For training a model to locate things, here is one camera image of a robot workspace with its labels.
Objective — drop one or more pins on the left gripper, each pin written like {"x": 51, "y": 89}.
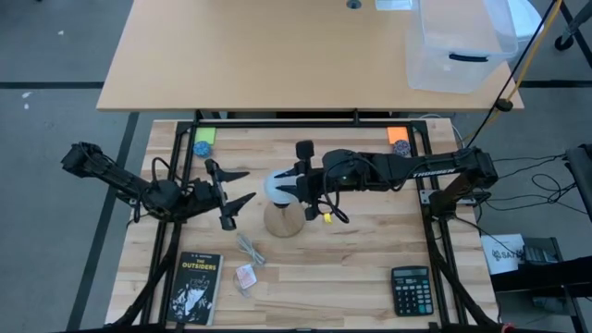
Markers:
{"x": 208, "y": 196}

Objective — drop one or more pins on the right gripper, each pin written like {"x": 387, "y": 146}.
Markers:
{"x": 312, "y": 185}

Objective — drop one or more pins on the white light bulb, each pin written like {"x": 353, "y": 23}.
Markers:
{"x": 272, "y": 189}

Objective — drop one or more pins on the wooden base lamp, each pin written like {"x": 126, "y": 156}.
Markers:
{"x": 284, "y": 222}

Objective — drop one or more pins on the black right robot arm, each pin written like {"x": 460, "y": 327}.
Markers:
{"x": 416, "y": 168}

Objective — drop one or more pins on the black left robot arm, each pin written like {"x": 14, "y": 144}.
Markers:
{"x": 115, "y": 178}

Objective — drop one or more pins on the green sticky note pad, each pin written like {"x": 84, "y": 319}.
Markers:
{"x": 205, "y": 135}

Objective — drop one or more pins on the black Outsiders paperback book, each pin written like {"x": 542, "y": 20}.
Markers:
{"x": 194, "y": 287}

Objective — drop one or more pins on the orange sticky note pad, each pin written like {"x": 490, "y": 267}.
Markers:
{"x": 398, "y": 134}

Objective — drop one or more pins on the light wooden desk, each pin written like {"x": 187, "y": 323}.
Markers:
{"x": 254, "y": 55}

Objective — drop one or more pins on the black desk calculator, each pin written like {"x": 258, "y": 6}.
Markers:
{"x": 412, "y": 291}

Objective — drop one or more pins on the grey desk grommet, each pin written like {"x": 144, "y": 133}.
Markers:
{"x": 353, "y": 4}

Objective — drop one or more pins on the white paper sheet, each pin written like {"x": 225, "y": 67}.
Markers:
{"x": 393, "y": 4}

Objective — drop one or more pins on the clear plastic storage bin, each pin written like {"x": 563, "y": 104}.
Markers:
{"x": 458, "y": 51}

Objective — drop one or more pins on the white printed paper sign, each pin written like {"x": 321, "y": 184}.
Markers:
{"x": 501, "y": 254}

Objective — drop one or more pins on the black equipment box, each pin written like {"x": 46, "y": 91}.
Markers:
{"x": 546, "y": 273}

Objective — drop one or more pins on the chair leg with caster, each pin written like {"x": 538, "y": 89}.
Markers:
{"x": 571, "y": 28}

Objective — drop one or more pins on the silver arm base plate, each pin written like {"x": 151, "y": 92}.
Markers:
{"x": 427, "y": 196}

